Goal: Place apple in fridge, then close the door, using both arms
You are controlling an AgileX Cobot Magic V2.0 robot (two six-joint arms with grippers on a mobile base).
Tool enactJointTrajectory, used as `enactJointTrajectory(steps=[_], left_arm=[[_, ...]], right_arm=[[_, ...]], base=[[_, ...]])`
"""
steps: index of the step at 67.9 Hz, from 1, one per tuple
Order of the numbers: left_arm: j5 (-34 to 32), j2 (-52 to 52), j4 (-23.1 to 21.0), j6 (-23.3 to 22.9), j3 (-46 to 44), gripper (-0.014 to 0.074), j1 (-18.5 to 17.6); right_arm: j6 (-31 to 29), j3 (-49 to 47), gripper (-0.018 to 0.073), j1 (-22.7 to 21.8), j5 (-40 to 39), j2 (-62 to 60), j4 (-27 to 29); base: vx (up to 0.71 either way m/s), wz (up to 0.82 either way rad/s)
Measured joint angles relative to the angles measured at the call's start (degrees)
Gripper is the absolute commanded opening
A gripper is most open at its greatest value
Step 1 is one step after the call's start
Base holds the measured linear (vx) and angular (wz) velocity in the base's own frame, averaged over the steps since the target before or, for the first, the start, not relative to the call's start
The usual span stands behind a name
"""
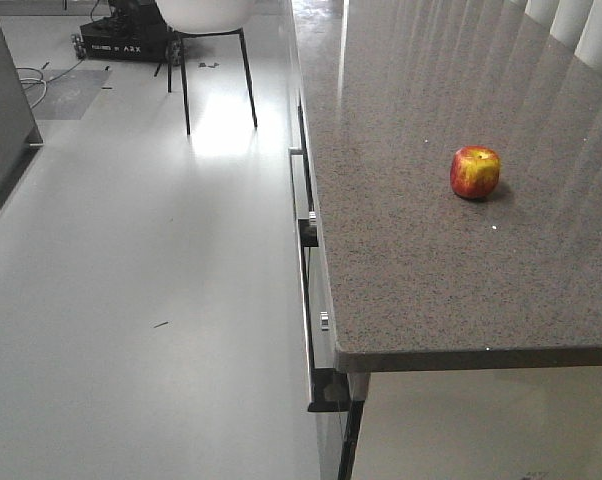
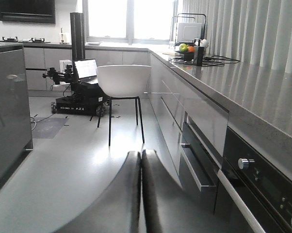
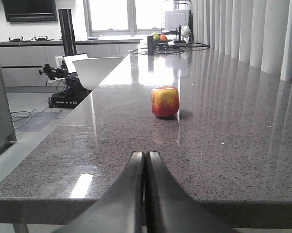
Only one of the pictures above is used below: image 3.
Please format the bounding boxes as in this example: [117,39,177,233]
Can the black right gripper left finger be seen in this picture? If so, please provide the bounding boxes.
[56,151,145,233]

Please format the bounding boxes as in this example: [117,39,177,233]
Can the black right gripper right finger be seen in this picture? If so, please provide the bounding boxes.
[145,151,236,233]

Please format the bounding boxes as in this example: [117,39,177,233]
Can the red yellow apple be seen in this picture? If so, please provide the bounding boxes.
[151,86,179,118]

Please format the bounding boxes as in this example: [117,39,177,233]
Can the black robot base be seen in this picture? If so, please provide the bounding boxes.
[39,64,90,108]

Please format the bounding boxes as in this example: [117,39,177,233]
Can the green apple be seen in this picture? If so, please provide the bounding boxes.
[151,32,160,41]

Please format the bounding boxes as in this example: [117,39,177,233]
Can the white bowl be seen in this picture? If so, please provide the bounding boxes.
[73,57,124,91]

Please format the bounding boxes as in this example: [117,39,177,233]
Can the black fruit tray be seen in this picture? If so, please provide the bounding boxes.
[154,39,174,50]

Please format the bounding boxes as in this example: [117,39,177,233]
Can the orange fruit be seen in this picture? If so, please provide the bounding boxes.
[159,34,168,41]

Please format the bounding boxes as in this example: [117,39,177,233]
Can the grey kitchen counter cabinets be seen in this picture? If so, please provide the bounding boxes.
[0,38,140,89]

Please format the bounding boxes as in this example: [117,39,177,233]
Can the white microwave oven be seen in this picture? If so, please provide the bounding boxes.
[164,9,190,31]

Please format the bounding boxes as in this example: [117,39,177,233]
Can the black vertical column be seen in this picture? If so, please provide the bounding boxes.
[58,9,77,56]

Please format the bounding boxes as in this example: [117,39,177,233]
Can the white floor cable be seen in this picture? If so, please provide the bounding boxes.
[10,111,32,136]

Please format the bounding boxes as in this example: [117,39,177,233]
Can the black power cable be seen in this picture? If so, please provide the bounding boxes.
[128,42,211,55]

